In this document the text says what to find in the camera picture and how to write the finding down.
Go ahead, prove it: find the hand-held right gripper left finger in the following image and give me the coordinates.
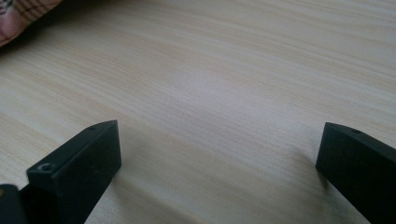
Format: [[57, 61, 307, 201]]
[[18, 119, 122, 224]]

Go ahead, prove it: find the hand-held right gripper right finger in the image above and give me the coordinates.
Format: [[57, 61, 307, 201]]
[[315, 121, 396, 224]]

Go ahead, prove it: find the red plaid cloth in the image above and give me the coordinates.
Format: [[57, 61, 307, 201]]
[[0, 0, 64, 49]]

